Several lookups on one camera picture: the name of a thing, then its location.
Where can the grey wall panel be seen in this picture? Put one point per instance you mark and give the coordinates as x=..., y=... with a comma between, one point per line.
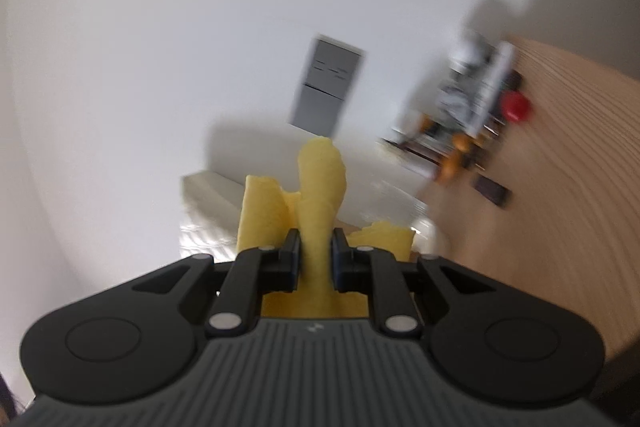
x=326, y=84

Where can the black flat device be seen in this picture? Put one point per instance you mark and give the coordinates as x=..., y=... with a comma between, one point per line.
x=492, y=190

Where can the yellow cleaning cloth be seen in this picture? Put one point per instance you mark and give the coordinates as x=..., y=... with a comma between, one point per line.
x=318, y=187

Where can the white long bar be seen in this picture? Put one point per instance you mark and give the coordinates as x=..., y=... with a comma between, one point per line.
x=492, y=82

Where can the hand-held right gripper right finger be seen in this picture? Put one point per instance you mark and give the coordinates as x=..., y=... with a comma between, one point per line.
x=337, y=258

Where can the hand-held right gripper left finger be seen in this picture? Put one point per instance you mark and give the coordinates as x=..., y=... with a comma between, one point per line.
x=295, y=257

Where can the red round object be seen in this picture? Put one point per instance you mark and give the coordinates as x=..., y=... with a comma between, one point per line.
x=516, y=107

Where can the orange round object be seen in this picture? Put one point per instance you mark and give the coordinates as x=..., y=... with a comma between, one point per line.
x=449, y=169
x=462, y=143

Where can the white container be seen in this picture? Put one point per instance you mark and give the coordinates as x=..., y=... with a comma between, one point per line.
x=207, y=212

